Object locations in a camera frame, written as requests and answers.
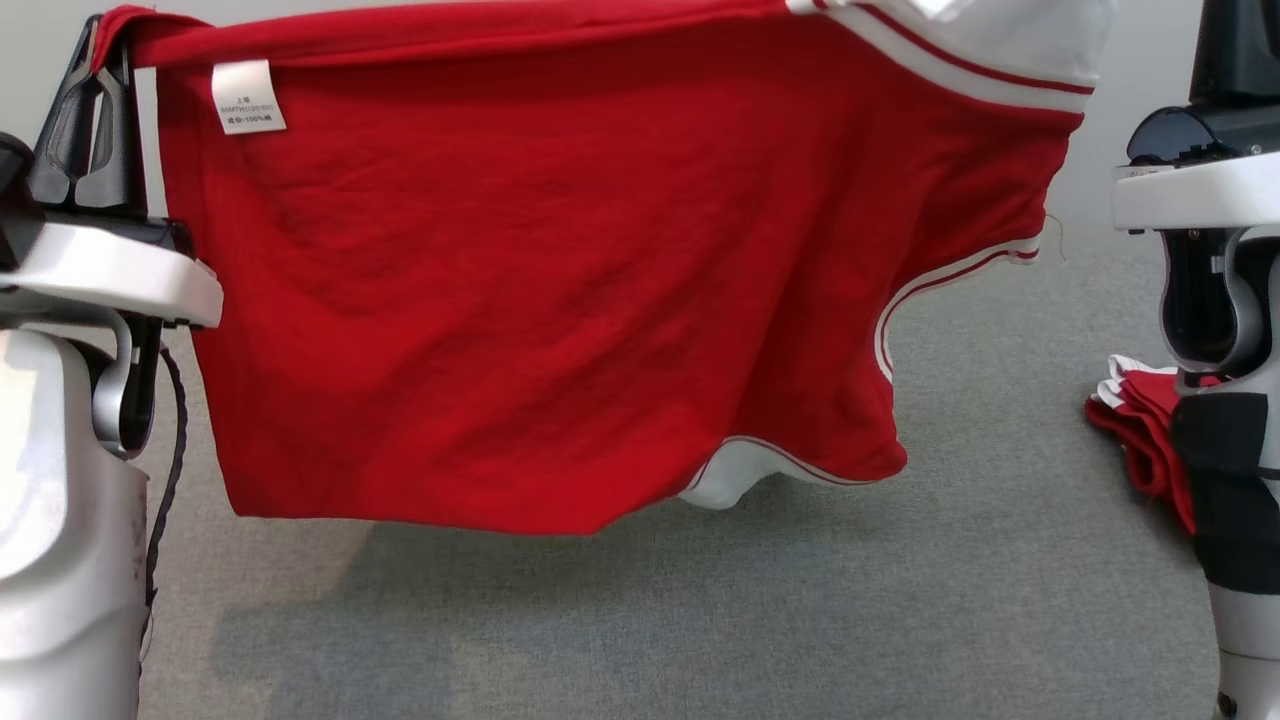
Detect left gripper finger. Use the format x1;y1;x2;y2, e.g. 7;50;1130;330
28;15;103;213
95;40;149;219

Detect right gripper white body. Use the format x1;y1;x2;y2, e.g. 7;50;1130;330
1112;100;1280;234

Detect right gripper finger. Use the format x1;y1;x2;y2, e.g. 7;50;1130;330
1245;0;1280;104
1190;0;1246;106

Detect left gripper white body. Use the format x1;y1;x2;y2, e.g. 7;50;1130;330
0;215;224;331

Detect red shorts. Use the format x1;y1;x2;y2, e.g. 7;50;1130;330
1084;353;1226;538

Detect red shirt with white trim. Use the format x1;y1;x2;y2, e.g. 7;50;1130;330
90;0;1116;538

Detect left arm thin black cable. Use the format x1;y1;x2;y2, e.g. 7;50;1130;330
143;345;190;646

